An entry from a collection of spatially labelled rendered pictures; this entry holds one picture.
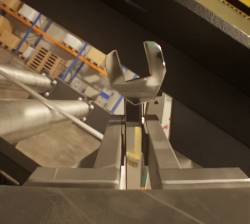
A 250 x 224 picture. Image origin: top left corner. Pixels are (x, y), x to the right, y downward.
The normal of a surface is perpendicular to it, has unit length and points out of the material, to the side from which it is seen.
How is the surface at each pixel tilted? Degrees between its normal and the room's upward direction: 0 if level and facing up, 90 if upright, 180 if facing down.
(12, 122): 53
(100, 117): 90
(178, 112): 90
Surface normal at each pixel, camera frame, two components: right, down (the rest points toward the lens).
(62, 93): -0.02, -0.01
